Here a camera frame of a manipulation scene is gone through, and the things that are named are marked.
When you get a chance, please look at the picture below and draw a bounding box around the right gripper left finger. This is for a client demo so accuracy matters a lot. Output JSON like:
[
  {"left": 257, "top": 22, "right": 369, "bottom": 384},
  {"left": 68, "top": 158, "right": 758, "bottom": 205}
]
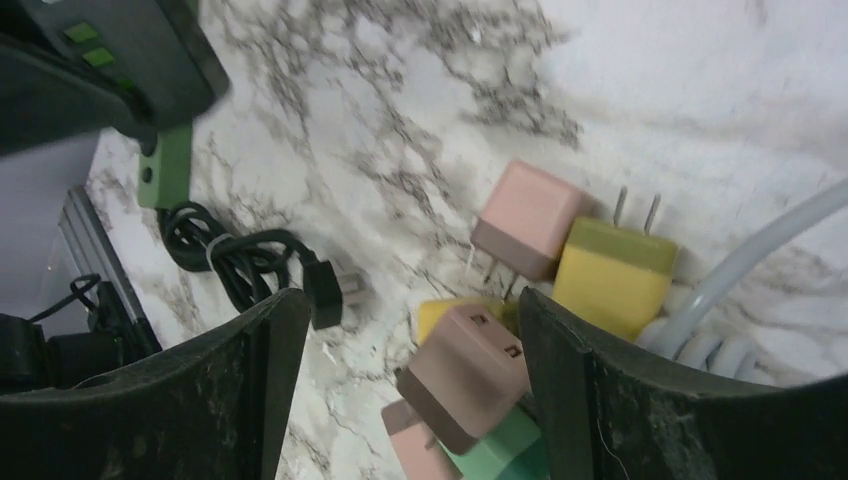
[{"left": 1, "top": 289, "right": 312, "bottom": 479}]

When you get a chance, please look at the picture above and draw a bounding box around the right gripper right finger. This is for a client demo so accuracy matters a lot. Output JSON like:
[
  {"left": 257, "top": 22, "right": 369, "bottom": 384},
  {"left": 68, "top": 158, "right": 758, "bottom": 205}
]
[{"left": 518, "top": 288, "right": 847, "bottom": 479}]

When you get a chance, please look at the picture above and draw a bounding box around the teal plug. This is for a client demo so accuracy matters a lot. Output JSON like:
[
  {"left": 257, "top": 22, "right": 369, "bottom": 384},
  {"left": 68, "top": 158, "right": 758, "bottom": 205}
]
[{"left": 442, "top": 407, "right": 550, "bottom": 480}]

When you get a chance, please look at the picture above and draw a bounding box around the pink plug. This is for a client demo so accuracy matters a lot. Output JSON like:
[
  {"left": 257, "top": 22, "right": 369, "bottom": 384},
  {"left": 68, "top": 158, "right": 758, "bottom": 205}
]
[
  {"left": 397, "top": 316, "right": 530, "bottom": 455},
  {"left": 470, "top": 159, "right": 593, "bottom": 300},
  {"left": 381, "top": 400, "right": 463, "bottom": 480}
]

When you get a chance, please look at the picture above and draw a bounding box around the yellow plug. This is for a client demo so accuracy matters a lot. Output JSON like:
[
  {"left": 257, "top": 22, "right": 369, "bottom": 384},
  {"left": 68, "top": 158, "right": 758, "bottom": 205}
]
[
  {"left": 416, "top": 297, "right": 521, "bottom": 345},
  {"left": 551, "top": 187, "right": 679, "bottom": 341}
]

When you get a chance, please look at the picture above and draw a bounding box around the green power strip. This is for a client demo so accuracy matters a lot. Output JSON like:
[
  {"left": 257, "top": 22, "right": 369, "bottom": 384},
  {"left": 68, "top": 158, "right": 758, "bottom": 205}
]
[{"left": 137, "top": 123, "right": 193, "bottom": 209}]

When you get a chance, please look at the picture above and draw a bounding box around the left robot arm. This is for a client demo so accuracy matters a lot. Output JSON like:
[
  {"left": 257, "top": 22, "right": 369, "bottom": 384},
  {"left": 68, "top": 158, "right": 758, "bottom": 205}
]
[{"left": 1, "top": 1, "right": 229, "bottom": 155}]

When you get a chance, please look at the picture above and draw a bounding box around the white cable of white strip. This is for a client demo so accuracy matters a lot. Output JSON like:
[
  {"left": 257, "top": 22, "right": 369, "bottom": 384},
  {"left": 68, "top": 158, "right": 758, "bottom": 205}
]
[{"left": 635, "top": 177, "right": 848, "bottom": 389}]

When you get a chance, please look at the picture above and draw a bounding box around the black cable with plug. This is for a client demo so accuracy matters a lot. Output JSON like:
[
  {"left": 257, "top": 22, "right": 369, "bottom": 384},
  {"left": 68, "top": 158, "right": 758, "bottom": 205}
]
[{"left": 156, "top": 201, "right": 369, "bottom": 331}]

